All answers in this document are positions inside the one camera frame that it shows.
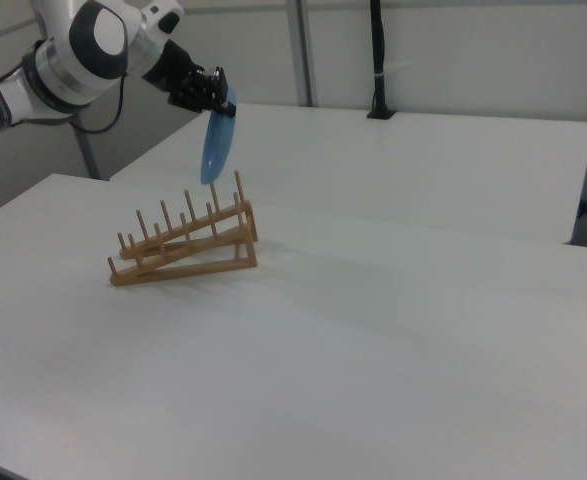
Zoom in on grey partition frame post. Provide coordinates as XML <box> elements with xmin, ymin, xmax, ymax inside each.
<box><xmin>285</xmin><ymin>0</ymin><xmax>320</xmax><ymax>108</ymax></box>

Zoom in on wooden plate rack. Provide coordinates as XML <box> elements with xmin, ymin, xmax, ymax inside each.
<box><xmin>106</xmin><ymin>169</ymin><xmax>259</xmax><ymax>289</ymax></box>

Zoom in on blue round plate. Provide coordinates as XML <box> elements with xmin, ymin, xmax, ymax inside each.
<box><xmin>198</xmin><ymin>83</ymin><xmax>239</xmax><ymax>186</ymax></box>

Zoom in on black pole with clamp base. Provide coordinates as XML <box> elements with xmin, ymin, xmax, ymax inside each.
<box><xmin>365</xmin><ymin>0</ymin><xmax>398</xmax><ymax>121</ymax></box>

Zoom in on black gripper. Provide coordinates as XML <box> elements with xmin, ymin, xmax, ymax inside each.
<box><xmin>141</xmin><ymin>39</ymin><xmax>238</xmax><ymax>119</ymax></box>

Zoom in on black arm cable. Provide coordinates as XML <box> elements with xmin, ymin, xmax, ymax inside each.
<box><xmin>70</xmin><ymin>73</ymin><xmax>128</xmax><ymax>135</ymax></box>

